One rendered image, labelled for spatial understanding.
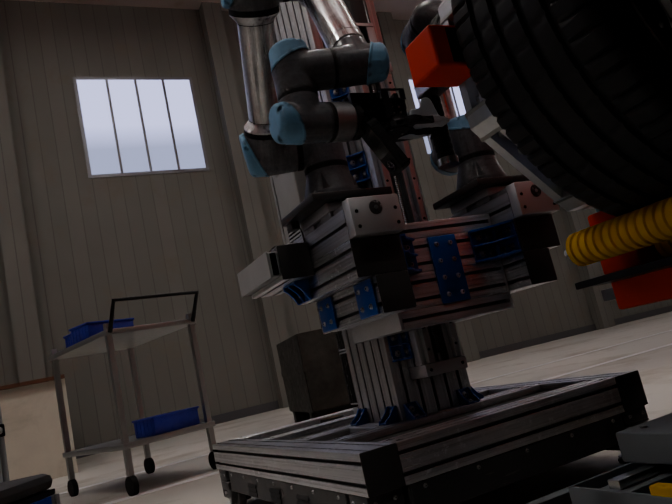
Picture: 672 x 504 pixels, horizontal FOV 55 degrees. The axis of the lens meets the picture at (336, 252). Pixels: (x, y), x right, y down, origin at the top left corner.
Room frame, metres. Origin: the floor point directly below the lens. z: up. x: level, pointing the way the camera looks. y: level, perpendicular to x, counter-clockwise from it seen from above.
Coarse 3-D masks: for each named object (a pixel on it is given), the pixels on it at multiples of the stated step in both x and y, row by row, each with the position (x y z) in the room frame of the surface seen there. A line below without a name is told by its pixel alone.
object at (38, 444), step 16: (16, 384) 5.64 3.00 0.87; (32, 384) 5.75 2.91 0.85; (48, 384) 5.81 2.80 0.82; (64, 384) 5.87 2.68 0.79; (0, 400) 5.63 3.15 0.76; (16, 400) 5.69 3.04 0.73; (32, 400) 5.75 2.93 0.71; (48, 400) 5.80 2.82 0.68; (64, 400) 5.86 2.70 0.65; (16, 416) 5.68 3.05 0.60; (32, 416) 5.74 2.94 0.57; (48, 416) 5.80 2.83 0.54; (16, 432) 5.68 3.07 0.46; (32, 432) 5.73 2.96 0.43; (48, 432) 5.79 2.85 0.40; (16, 448) 5.67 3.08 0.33; (32, 448) 5.72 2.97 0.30; (48, 448) 5.78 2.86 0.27; (16, 464) 5.66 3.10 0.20; (32, 464) 5.72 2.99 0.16; (48, 464) 5.77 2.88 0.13; (64, 464) 5.83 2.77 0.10
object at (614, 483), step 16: (640, 464) 1.06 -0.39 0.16; (656, 464) 0.96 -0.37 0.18; (592, 480) 1.01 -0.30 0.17; (608, 480) 0.93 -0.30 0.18; (624, 480) 0.92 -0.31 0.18; (640, 480) 0.94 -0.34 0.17; (656, 480) 0.93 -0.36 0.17; (576, 496) 0.98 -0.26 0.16; (592, 496) 0.95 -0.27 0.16; (608, 496) 0.93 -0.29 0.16; (624, 496) 0.90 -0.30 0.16; (640, 496) 0.88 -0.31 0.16; (656, 496) 0.86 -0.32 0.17
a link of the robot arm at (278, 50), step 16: (272, 48) 1.09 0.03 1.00; (288, 48) 1.08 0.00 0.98; (304, 48) 1.09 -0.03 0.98; (272, 64) 1.10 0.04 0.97; (288, 64) 1.08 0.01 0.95; (304, 64) 1.08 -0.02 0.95; (320, 64) 1.09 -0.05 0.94; (288, 80) 1.08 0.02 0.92; (304, 80) 1.08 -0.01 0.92; (320, 80) 1.10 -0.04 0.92
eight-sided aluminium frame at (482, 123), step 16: (448, 0) 0.99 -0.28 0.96; (448, 16) 1.00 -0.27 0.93; (464, 96) 1.01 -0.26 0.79; (480, 96) 0.98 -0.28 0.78; (480, 112) 0.99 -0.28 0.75; (480, 128) 1.01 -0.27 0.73; (496, 128) 0.99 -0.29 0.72; (496, 144) 1.02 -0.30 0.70; (512, 144) 1.03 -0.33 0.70; (512, 160) 1.04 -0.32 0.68; (528, 160) 1.04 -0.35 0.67; (528, 176) 1.06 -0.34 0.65; (544, 176) 1.05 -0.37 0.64; (544, 192) 1.07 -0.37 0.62; (560, 192) 1.07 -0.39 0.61; (576, 208) 1.08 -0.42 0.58
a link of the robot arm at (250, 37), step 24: (240, 0) 1.29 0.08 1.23; (264, 0) 1.30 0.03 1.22; (288, 0) 1.34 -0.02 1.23; (240, 24) 1.35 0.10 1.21; (264, 24) 1.34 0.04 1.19; (240, 48) 1.40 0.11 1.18; (264, 48) 1.38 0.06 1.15; (264, 72) 1.41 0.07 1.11; (264, 96) 1.45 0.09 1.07; (264, 120) 1.49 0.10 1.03; (264, 144) 1.52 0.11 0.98; (264, 168) 1.56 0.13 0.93; (288, 168) 1.58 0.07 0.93
